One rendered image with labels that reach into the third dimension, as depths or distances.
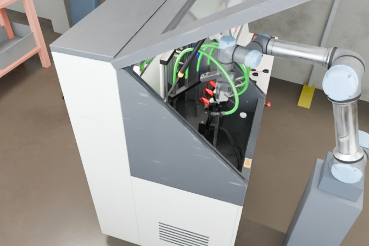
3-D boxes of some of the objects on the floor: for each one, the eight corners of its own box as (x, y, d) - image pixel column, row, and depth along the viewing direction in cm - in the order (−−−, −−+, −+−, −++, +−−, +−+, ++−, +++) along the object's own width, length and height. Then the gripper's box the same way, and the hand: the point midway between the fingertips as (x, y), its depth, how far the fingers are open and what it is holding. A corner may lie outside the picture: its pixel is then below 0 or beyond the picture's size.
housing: (141, 250, 220) (113, 57, 123) (102, 238, 227) (48, 44, 130) (197, 117, 323) (207, -46, 226) (170, 111, 329) (168, -50, 232)
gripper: (233, 75, 149) (229, 111, 162) (237, 65, 155) (233, 100, 169) (214, 72, 151) (212, 107, 164) (219, 61, 157) (216, 96, 171)
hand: (217, 100), depth 167 cm, fingers closed
